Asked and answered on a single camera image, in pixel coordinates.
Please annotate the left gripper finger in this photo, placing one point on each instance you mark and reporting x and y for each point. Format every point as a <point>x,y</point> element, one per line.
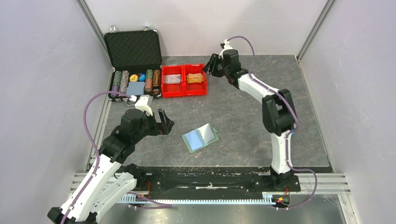
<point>162,115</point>
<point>166,127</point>

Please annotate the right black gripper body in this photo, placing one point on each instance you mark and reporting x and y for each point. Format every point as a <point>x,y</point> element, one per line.
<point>222,70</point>

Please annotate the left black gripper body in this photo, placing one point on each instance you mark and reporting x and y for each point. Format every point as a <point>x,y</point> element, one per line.
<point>150,127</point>

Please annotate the tan brown credit card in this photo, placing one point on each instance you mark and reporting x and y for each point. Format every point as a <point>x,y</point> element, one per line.
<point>192,78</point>

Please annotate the green card holder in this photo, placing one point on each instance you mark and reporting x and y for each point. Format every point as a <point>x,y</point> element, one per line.
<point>200,137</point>

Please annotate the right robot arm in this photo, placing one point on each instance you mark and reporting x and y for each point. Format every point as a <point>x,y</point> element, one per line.
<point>278,112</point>

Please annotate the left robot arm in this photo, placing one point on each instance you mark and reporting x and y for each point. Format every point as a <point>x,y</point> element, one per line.
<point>108,180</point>

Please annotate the blue playing card deck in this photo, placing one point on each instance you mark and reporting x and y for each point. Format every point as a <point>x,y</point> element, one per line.
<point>135,88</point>

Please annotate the white card in bin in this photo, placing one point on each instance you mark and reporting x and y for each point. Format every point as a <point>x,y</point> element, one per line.
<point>173,79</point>

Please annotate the right red bin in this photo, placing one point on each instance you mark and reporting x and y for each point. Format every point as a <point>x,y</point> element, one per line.
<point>195,89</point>

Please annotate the red bin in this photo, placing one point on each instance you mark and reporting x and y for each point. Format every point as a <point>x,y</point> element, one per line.
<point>172,90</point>
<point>195,89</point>

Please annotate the left red bin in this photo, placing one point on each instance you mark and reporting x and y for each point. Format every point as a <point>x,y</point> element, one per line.
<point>172,90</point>

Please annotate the yellow dealer chip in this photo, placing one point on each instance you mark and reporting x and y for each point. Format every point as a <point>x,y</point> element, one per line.
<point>134,78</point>

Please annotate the black poker chip case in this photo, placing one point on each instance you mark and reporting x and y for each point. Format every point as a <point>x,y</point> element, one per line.
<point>135,51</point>

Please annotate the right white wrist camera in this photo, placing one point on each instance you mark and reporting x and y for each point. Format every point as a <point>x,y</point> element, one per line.
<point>225,45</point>

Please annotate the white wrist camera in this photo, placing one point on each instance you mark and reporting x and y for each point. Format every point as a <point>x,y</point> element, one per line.
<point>142,103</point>
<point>225,45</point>

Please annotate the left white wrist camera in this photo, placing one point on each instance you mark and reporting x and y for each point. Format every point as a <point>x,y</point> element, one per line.
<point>142,103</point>

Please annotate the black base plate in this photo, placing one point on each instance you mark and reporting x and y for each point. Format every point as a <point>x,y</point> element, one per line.
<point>196,183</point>

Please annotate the aluminium frame rail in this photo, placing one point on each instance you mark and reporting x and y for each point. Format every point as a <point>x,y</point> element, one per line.
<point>324,184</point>

